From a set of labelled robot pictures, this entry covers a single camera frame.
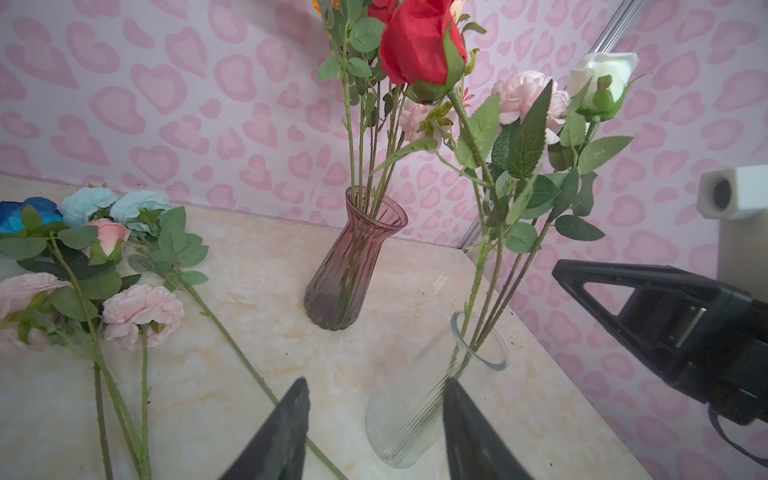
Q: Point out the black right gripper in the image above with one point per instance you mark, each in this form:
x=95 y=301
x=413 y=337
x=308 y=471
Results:
x=700 y=336

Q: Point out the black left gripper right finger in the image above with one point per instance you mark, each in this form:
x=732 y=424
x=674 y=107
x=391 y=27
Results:
x=474 y=450

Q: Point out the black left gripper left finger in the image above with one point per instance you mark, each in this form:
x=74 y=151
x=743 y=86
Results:
x=278 y=449

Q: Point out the clear frosted glass vase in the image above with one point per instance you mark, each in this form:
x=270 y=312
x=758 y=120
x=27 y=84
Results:
x=404 y=419

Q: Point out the pink ribbed glass vase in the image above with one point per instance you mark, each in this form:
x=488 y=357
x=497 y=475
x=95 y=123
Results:
x=336 y=293

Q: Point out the white artificial rose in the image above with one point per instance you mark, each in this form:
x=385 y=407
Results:
x=597 y=88

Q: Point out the light blue carnation spray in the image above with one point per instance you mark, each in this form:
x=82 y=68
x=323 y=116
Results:
x=164 y=246

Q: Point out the small red artificial rose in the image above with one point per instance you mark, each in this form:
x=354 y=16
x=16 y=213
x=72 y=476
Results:
x=383 y=10

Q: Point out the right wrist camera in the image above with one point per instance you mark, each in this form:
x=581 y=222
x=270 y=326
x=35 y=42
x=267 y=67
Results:
x=737 y=200

